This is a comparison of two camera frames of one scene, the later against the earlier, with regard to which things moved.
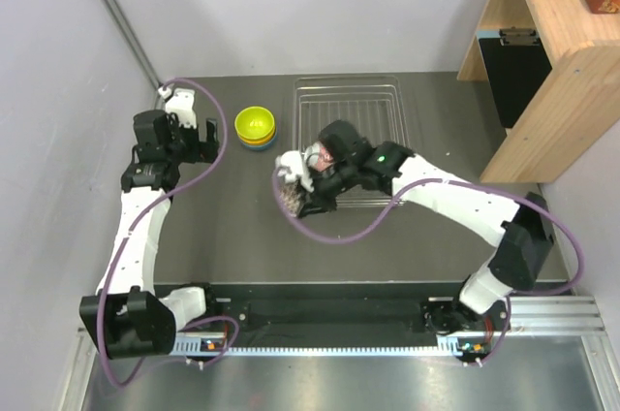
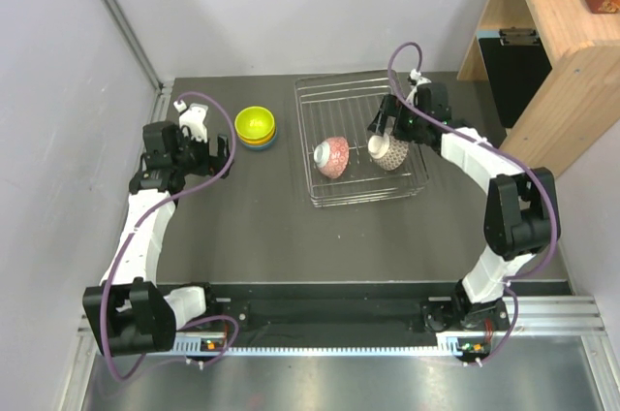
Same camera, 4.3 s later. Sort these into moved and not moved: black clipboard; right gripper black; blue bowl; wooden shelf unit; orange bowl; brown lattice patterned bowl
Moved: right gripper black; brown lattice patterned bowl
Not moved: black clipboard; wooden shelf unit; blue bowl; orange bowl
